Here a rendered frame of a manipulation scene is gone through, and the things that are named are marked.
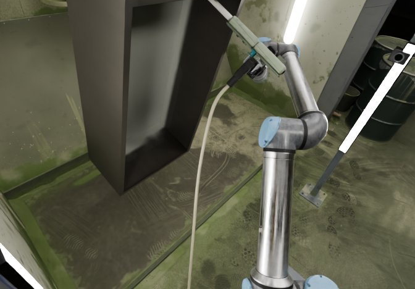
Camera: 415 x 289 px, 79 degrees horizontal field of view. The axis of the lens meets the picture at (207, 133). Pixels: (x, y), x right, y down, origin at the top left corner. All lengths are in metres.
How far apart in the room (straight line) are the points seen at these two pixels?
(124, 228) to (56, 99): 1.16
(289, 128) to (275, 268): 0.48
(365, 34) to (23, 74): 2.79
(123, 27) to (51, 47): 1.62
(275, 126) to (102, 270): 1.48
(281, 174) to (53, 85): 1.93
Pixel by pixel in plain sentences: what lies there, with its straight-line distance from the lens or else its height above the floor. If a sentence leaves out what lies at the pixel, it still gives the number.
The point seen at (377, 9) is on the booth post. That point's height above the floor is 1.40.
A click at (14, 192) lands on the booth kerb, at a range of 2.39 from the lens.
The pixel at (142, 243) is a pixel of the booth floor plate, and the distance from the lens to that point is 1.98.
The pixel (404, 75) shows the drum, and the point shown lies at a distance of 3.23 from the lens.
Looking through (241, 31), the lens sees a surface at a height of 1.49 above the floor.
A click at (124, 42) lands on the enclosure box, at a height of 1.51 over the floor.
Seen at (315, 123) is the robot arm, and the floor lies 1.31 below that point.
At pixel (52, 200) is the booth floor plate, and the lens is 2.33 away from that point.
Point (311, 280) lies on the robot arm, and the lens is 1.09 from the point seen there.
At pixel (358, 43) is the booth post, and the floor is 1.11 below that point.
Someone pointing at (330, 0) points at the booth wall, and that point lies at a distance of 2.77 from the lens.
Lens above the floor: 1.84
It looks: 41 degrees down
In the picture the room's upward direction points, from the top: 9 degrees clockwise
